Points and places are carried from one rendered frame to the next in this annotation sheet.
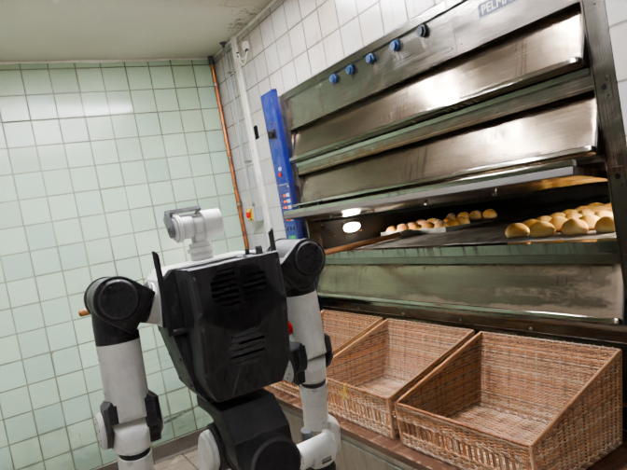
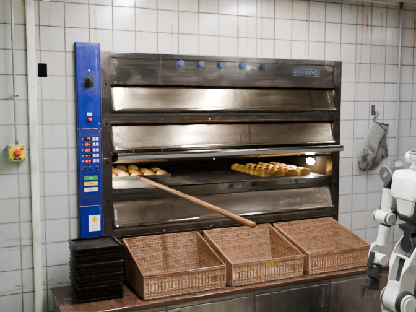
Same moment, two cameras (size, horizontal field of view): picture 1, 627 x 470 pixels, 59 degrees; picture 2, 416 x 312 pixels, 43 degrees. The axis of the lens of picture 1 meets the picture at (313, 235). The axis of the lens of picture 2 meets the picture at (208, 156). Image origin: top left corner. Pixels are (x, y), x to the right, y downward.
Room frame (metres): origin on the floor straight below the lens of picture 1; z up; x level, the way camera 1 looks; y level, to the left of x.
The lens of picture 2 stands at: (2.17, 3.42, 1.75)
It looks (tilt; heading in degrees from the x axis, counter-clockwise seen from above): 5 degrees down; 276
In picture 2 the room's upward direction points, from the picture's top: straight up
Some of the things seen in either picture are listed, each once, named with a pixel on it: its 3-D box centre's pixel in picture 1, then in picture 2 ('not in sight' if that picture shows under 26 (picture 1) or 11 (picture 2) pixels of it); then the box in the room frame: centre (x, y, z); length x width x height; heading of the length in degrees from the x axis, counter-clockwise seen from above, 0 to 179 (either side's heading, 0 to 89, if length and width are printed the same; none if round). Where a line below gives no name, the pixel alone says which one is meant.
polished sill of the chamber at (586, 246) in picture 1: (421, 251); (230, 184); (2.43, -0.46, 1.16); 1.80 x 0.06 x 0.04; 30
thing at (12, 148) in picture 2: (255, 214); (17, 152); (3.69, 0.36, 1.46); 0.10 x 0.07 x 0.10; 30
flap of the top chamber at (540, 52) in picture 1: (392, 107); (232, 98); (2.41, -0.44, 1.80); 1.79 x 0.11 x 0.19; 30
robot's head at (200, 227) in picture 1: (199, 229); (415, 159); (1.30, 0.26, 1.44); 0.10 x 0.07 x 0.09; 119
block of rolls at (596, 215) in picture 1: (600, 214); (269, 168); (2.13, -1.11, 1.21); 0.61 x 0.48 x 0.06; 120
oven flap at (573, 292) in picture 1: (423, 283); (232, 203); (2.41, -0.44, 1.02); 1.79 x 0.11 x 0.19; 30
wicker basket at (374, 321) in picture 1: (318, 350); (173, 262); (2.77, 0.08, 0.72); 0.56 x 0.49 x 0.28; 30
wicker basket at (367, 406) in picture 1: (390, 369); (252, 252); (2.26, -0.21, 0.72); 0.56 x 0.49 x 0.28; 30
